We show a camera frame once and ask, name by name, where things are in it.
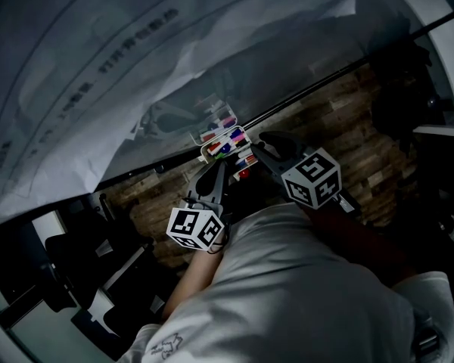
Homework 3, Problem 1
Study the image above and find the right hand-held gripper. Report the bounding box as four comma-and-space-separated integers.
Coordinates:
250, 131, 361, 216

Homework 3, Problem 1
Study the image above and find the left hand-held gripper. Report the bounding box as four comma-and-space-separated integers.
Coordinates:
166, 161, 229, 252

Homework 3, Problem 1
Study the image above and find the person's right forearm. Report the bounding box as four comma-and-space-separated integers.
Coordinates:
300, 202, 419, 290

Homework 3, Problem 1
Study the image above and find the person's left forearm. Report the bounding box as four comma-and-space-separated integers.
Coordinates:
160, 246, 225, 321

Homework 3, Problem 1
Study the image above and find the large black-framed whiteboard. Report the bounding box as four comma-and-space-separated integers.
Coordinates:
0, 0, 454, 237

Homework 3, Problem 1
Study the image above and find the person's white shirt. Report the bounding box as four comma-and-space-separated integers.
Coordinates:
117, 202, 454, 363

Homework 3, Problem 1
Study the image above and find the black office chair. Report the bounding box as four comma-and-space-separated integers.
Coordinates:
43, 193, 156, 315

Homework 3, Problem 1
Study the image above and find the crumpled white paper sheet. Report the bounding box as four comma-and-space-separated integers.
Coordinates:
0, 0, 364, 219

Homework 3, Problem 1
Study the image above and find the short white desk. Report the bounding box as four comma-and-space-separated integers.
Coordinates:
412, 13, 454, 139

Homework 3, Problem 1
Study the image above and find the long white desk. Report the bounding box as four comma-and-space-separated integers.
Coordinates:
0, 262, 114, 363

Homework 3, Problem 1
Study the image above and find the thin black cable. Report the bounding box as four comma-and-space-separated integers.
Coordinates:
206, 227, 230, 256

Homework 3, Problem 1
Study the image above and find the black strap buckle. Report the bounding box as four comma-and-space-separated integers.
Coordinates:
414, 325, 442, 361

